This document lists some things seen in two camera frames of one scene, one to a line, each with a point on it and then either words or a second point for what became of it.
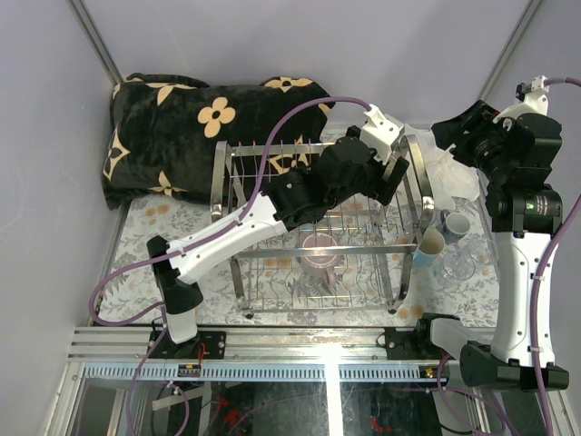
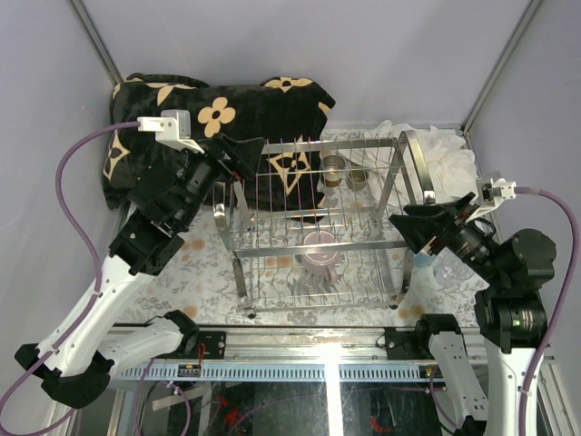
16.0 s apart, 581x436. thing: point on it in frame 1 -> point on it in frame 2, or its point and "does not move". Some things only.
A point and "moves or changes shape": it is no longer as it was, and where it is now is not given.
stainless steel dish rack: [359, 261] does not move
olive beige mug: [389, 167] moves or changes shape
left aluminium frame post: [95, 42] does not move
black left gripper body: [369, 179] -> [200, 174]
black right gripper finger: [450, 130] -> [420, 223]
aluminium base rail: [252, 354] does not move
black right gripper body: [483, 145] -> [470, 240]
